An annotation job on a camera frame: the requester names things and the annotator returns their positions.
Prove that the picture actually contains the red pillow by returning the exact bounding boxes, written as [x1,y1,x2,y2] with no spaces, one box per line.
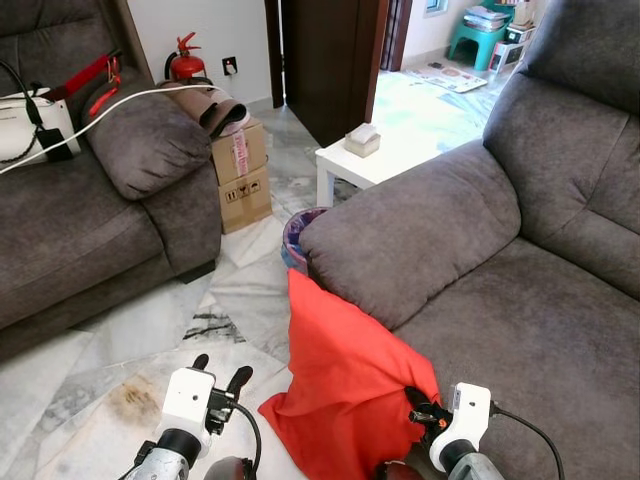
[258,268,442,480]

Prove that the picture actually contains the red strap tool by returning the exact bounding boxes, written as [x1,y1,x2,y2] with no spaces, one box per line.
[45,50,126,118]

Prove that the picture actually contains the cardboard box red-white tape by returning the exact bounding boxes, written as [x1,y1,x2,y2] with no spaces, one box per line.
[210,120,269,186]

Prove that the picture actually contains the thin black cable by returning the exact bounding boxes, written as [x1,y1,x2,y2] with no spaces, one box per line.
[0,60,46,136]

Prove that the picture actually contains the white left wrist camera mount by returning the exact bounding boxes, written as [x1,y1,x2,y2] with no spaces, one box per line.
[158,367,217,433]

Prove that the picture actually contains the long white cable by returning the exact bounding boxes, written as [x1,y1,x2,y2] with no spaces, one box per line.
[0,83,216,176]

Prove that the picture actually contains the brown rolled mat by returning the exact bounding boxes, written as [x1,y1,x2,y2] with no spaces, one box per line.
[160,82,249,138]

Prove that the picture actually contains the cardboard box arrow symbols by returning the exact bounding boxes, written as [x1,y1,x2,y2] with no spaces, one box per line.
[218,165,273,235]

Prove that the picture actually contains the stack of papers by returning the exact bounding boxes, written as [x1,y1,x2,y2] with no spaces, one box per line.
[462,5,513,33]

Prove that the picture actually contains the blue waste bin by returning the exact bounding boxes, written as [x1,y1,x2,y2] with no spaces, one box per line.
[281,207,331,273]

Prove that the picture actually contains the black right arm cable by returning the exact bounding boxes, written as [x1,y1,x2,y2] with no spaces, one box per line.
[490,404,567,480]

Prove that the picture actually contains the green plastic stool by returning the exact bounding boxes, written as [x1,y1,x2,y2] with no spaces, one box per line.
[447,10,511,71]

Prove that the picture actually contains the small white box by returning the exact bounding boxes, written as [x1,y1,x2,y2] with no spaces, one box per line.
[488,40,528,76]

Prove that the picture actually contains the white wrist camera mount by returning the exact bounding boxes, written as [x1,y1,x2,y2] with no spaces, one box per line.
[430,383,493,472]
[158,367,217,433]

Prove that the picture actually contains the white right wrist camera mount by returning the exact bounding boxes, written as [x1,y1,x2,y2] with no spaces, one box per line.
[430,383,493,472]

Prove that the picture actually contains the beige tissue box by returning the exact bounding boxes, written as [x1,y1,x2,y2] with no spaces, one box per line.
[344,125,382,158]

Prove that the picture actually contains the white side table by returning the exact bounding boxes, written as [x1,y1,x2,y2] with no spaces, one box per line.
[316,122,493,208]

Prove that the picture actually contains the dark wooden door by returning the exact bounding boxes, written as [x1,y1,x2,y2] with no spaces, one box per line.
[281,0,391,148]

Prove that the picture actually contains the grey fabric sofa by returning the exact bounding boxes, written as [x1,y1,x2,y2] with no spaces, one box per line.
[0,0,223,363]
[300,0,640,480]

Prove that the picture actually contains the red fire extinguisher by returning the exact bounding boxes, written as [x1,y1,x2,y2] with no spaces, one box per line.
[165,32,208,84]

